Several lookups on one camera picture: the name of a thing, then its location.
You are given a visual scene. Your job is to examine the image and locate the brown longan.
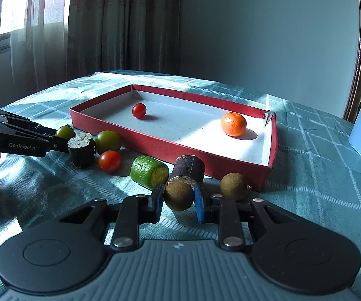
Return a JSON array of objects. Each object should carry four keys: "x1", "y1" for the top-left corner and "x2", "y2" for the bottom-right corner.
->
[
  {"x1": 163, "y1": 179, "x2": 195, "y2": 212},
  {"x1": 220, "y1": 172, "x2": 247, "y2": 200}
]

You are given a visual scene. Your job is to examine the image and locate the sheer curtain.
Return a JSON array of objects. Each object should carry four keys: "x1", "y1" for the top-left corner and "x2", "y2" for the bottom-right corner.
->
[{"x1": 10, "y1": 0, "x2": 74, "y2": 84}]

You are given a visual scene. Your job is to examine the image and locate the teal checked tablecloth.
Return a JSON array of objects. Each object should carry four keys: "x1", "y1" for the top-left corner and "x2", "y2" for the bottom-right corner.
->
[{"x1": 0, "y1": 70, "x2": 361, "y2": 301}]

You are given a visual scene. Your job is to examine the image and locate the red cardboard box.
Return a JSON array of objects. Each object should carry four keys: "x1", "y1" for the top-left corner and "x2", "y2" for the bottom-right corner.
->
[{"x1": 69, "y1": 84, "x2": 279, "y2": 192}]

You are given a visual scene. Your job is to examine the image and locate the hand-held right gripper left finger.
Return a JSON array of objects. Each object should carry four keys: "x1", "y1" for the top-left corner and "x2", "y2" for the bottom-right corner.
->
[{"x1": 57, "y1": 183, "x2": 166, "y2": 251}]

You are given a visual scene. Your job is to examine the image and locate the orange tangerine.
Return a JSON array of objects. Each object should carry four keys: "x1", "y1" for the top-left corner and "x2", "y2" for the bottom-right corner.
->
[{"x1": 220, "y1": 112, "x2": 247, "y2": 137}]

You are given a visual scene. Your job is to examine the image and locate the eggplant piece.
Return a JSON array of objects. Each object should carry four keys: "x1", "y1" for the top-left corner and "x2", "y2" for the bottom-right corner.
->
[
  {"x1": 167, "y1": 155, "x2": 206, "y2": 189},
  {"x1": 67, "y1": 132, "x2": 96, "y2": 169}
]

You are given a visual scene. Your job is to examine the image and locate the green cucumber piece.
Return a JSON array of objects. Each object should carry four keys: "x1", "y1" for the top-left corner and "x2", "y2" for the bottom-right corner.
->
[{"x1": 130, "y1": 155, "x2": 169, "y2": 191}]

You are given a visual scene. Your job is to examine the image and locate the green tomato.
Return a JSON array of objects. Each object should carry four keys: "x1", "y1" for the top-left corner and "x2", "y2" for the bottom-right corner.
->
[
  {"x1": 55, "y1": 124, "x2": 76, "y2": 140},
  {"x1": 95, "y1": 130, "x2": 122, "y2": 154}
]

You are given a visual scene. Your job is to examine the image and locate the red cherry tomato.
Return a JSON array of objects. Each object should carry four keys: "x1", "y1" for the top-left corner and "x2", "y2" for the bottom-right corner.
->
[
  {"x1": 98, "y1": 150, "x2": 122, "y2": 173},
  {"x1": 132, "y1": 103, "x2": 147, "y2": 119}
]

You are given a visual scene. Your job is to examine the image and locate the patterned grey curtain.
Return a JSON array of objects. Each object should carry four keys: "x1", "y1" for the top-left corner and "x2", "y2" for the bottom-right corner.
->
[{"x1": 66, "y1": 0, "x2": 182, "y2": 80}]

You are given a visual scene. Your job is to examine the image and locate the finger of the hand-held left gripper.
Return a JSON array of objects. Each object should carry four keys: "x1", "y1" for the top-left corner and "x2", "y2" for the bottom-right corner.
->
[
  {"x1": 29, "y1": 124, "x2": 59, "y2": 139},
  {"x1": 47, "y1": 138, "x2": 72, "y2": 154}
]

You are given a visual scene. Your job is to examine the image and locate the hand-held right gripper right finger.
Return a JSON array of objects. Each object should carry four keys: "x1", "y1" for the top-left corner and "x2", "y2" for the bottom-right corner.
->
[{"x1": 193, "y1": 183, "x2": 297, "y2": 248}]

